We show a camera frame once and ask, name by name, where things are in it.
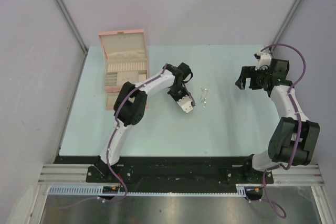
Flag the thin gold chain necklace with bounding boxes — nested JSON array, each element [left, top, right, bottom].
[[198, 86, 209, 103]]

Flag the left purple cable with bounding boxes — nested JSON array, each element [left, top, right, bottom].
[[56, 63, 196, 209]]

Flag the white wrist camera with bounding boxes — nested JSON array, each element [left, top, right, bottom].
[[177, 95, 196, 113], [254, 51, 272, 71]]

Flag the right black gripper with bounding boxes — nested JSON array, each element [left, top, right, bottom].
[[235, 65, 271, 90]]

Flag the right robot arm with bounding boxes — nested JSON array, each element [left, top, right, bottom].
[[235, 53, 320, 183]]

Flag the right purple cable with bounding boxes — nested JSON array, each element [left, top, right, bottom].
[[259, 43, 307, 220]]

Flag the purple cable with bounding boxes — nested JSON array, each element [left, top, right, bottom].
[[259, 43, 307, 220], [56, 63, 196, 209]]

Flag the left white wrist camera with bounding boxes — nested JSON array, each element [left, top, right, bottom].
[[177, 95, 196, 113]]

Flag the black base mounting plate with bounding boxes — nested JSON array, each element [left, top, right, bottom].
[[54, 156, 274, 193]]

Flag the pink jewelry box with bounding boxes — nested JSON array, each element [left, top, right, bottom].
[[98, 28, 150, 93]]

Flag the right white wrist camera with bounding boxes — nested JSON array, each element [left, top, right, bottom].
[[254, 51, 272, 71]]

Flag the pink jewelry box drawer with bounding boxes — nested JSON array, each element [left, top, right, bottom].
[[106, 92, 149, 110]]

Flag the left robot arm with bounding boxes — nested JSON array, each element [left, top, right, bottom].
[[94, 63, 195, 182]]

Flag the white slotted cable duct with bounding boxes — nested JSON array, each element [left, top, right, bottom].
[[48, 185, 263, 197]]

